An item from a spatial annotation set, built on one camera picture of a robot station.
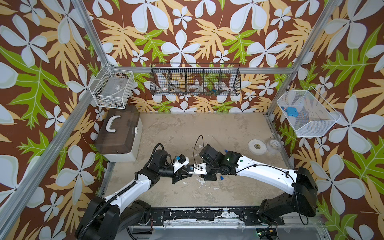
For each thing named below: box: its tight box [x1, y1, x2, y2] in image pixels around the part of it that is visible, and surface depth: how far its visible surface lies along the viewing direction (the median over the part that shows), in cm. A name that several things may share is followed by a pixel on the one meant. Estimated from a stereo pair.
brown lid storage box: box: [94, 105, 143, 162], surface depth 89 cm
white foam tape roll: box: [248, 139, 267, 156], surface depth 102 cm
